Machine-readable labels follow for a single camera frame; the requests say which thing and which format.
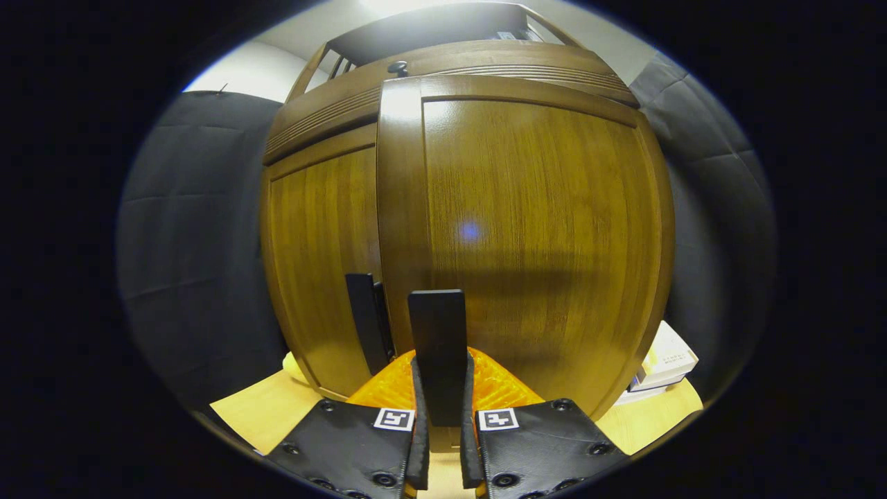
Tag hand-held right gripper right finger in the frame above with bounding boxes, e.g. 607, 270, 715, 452
461, 350, 631, 499

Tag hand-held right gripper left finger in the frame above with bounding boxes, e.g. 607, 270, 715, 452
263, 350, 430, 499

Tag wooden shoe cabinet door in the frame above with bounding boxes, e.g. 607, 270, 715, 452
260, 125, 396, 399
376, 75, 676, 427

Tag wooden double-door shoe cabinet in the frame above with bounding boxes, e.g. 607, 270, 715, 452
260, 2, 676, 422

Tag yellow rounded object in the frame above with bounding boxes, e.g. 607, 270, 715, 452
283, 352, 313, 385

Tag black backdrop cloth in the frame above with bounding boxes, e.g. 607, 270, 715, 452
116, 55, 777, 417

